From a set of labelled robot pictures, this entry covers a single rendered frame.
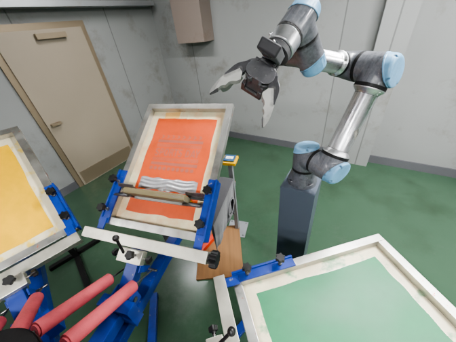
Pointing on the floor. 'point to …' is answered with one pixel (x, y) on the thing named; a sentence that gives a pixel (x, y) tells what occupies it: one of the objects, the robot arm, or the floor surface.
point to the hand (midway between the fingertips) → (235, 110)
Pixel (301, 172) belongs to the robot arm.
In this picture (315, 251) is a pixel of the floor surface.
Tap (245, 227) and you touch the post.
